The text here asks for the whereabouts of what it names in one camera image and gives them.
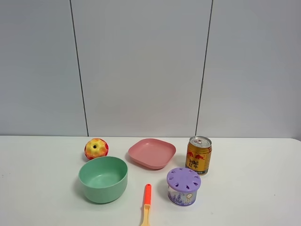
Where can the pink square plate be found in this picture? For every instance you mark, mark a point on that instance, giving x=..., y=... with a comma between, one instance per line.
x=152, y=153

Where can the red yellow toy ball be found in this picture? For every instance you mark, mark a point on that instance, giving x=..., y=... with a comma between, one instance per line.
x=95, y=148

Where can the gold Red Bull can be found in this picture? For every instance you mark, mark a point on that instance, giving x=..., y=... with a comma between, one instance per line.
x=198, y=154

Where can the green plastic bowl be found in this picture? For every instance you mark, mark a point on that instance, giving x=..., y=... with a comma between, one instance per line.
x=103, y=179

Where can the orange handled wooden spatula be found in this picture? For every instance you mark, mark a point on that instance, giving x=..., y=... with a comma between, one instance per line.
x=146, y=205

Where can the purple lid air freshener jar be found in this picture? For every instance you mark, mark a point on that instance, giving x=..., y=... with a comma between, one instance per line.
x=183, y=185

